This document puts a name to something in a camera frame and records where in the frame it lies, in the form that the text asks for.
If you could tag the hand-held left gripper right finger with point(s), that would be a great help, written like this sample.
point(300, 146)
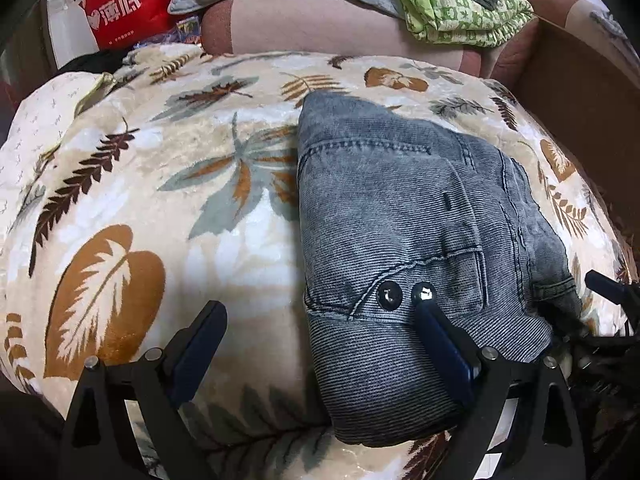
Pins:
point(445, 347)

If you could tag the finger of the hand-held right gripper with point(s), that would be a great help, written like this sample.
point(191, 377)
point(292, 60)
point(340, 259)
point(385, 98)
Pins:
point(570, 325)
point(607, 286)

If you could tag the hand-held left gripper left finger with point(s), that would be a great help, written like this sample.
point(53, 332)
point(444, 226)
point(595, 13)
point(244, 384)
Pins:
point(197, 347)

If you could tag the blue-grey denim pants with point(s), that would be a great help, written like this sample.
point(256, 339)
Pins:
point(400, 200)

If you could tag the cream leaf print blanket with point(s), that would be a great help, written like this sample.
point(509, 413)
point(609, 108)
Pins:
point(175, 220)

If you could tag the cardboard box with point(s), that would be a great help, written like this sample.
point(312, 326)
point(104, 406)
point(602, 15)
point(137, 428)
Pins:
point(575, 85)

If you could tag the white printed cloth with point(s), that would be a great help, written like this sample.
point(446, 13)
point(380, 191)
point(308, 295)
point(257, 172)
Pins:
point(45, 120)

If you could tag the black cloth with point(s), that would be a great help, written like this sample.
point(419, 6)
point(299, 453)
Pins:
point(95, 62)

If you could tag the green patterned cloth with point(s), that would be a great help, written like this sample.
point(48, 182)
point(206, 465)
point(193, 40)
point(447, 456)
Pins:
point(450, 15)

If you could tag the colourful packet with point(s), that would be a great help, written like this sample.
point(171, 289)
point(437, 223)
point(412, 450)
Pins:
point(189, 29)

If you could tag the brown and pink sofa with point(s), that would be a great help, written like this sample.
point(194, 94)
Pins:
point(310, 25)

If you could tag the red and white bag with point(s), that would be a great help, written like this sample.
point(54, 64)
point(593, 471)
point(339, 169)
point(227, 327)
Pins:
point(130, 5)

